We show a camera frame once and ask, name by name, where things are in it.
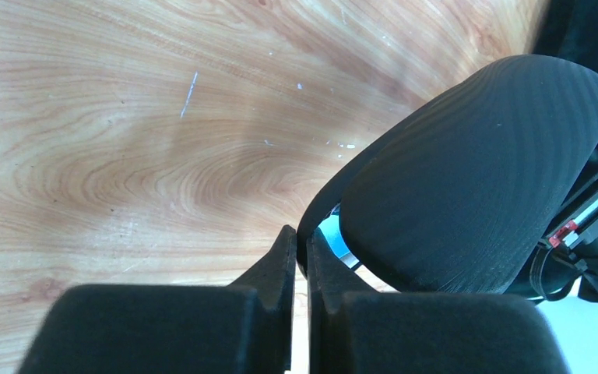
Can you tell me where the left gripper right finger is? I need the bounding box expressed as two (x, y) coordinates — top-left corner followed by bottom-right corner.
(306, 231), (568, 373)

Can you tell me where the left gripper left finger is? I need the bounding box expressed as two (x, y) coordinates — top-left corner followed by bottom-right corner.
(19, 226), (297, 373)

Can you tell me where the light blue cleaning cloth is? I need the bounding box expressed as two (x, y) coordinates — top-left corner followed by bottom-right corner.
(318, 214), (359, 268)

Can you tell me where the black glasses case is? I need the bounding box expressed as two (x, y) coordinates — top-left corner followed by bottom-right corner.
(297, 55), (598, 293)

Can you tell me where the black white checkered blanket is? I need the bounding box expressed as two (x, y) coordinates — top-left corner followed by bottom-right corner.
(531, 0), (598, 72)

